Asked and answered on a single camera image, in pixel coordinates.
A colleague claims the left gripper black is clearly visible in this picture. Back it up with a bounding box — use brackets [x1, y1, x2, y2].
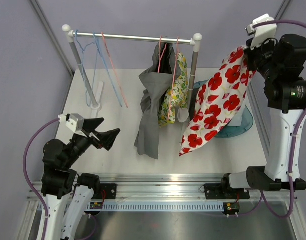
[64, 117, 120, 168]

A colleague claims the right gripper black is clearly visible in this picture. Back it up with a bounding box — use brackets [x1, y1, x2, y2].
[244, 34, 280, 82]

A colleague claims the red poppy white skirt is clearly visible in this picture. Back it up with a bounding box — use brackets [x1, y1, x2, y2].
[179, 45, 255, 156]

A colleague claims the blue wire hanger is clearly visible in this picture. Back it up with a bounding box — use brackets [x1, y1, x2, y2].
[92, 31, 123, 108]
[74, 29, 93, 107]

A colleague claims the pink wire hanger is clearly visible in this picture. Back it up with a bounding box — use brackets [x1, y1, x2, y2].
[101, 32, 128, 108]
[167, 36, 179, 121]
[157, 35, 168, 73]

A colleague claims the plain grey skirt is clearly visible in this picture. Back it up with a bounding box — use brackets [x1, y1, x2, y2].
[134, 43, 175, 159]

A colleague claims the dark grey dotted skirt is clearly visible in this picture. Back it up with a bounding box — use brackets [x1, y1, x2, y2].
[189, 88, 199, 120]

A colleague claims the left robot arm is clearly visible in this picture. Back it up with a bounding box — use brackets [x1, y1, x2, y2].
[38, 114, 120, 240]

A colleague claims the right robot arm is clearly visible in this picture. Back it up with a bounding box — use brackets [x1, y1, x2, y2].
[219, 34, 306, 198]

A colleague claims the lemon print skirt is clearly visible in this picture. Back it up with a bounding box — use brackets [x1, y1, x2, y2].
[158, 53, 189, 128]

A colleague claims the clothes rack silver white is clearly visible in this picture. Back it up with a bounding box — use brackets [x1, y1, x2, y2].
[62, 24, 202, 118]

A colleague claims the blue plastic basket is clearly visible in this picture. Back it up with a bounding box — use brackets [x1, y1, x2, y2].
[189, 80, 254, 139]

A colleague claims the right frame post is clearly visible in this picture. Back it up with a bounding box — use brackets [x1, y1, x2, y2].
[243, 0, 291, 71]

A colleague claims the frame post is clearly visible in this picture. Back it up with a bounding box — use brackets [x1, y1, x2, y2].
[243, 0, 291, 71]
[28, 0, 74, 78]

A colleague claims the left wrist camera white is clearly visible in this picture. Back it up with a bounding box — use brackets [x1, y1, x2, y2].
[58, 113, 86, 137]

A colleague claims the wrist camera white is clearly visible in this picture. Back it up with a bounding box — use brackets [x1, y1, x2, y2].
[245, 14, 277, 50]
[58, 113, 86, 137]

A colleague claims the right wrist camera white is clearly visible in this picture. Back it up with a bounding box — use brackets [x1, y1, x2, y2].
[245, 14, 277, 50]

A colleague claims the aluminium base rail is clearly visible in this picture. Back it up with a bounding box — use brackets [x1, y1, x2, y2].
[26, 173, 297, 202]

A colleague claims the white slotted cable duct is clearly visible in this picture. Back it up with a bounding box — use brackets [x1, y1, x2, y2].
[36, 202, 226, 212]

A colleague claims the left frame post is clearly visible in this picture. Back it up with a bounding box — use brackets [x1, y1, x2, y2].
[28, 0, 74, 78]

